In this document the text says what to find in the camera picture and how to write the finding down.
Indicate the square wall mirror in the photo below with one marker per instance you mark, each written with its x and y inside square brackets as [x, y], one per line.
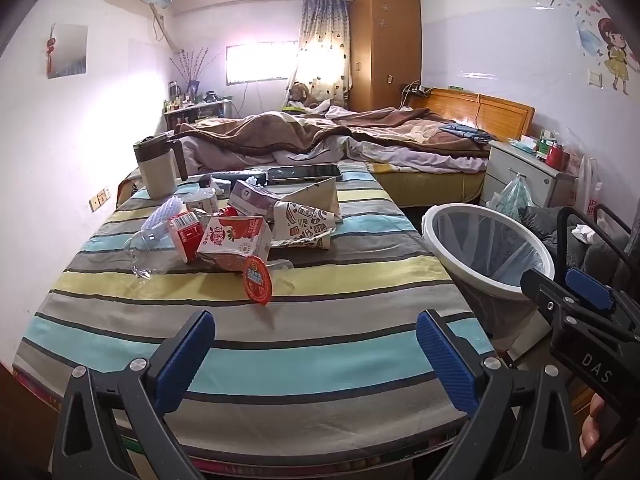
[70, 50]

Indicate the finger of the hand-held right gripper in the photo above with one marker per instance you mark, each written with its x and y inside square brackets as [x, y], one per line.
[545, 297]
[590, 291]

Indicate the patterned curtain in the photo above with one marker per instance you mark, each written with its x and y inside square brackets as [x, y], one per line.
[325, 25]

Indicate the blue folded cloth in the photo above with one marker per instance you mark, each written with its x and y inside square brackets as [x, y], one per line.
[465, 131]

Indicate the vase with bare branches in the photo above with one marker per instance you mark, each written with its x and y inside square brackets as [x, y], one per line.
[192, 67]

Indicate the power strip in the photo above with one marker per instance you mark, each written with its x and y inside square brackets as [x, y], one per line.
[417, 90]

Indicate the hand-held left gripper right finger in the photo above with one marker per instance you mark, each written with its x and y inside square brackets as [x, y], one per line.
[447, 365]

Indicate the red can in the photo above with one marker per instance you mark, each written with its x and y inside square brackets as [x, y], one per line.
[556, 156]

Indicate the white nightstand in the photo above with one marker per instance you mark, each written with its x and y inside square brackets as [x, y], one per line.
[520, 170]

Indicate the crushed bottle with red label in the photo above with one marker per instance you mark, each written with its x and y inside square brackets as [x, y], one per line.
[187, 232]

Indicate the white bin with black liner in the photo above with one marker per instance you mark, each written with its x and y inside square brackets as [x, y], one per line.
[436, 242]

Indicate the wall socket strip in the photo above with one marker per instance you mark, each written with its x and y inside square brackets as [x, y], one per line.
[99, 199]

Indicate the red round foil lid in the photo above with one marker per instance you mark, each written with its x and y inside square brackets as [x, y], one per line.
[257, 282]

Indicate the cartoon girl wall sticker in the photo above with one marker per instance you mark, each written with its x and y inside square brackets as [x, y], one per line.
[615, 55]

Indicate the person's right hand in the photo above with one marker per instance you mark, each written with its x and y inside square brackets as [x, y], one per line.
[594, 427]

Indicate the window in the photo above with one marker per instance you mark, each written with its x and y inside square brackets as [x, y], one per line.
[255, 62]

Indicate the green patterned plastic bag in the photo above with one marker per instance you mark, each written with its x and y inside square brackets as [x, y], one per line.
[512, 197]

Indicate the red milk carton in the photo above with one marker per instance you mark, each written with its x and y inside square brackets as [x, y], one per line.
[230, 240]

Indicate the black smartphone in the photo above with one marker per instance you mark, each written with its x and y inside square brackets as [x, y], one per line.
[302, 172]

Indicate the brown blanket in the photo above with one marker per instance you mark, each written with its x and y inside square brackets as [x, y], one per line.
[280, 132]

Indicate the red hanging knot ornament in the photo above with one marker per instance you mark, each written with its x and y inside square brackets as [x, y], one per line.
[51, 47]

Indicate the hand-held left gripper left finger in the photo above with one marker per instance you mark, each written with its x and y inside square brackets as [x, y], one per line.
[185, 360]

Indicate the wooden bed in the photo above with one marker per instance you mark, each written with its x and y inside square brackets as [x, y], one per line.
[500, 110]

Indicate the pale lilac quilt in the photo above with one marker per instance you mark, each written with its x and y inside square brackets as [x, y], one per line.
[400, 157]

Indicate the wooden wardrobe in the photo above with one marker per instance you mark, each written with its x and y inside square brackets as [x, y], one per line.
[385, 50]

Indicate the grey padded chair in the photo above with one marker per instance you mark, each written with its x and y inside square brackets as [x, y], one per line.
[542, 222]

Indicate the white wall switch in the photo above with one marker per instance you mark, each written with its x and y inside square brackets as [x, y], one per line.
[596, 79]

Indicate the green boxes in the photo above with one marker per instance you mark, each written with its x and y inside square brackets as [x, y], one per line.
[542, 141]

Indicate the white plastic bag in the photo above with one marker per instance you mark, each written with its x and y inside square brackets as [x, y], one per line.
[589, 185]

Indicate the shelf with small items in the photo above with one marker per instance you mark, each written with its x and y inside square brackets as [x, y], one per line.
[200, 112]

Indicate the brown teddy bear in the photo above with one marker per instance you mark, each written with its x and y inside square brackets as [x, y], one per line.
[300, 95]

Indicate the printed white paper bag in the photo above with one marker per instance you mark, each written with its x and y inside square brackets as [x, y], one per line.
[300, 225]

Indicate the clear plastic wrapper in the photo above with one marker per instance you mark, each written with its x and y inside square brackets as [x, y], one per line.
[280, 264]

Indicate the row of bottles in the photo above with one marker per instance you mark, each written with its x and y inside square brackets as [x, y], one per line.
[180, 102]

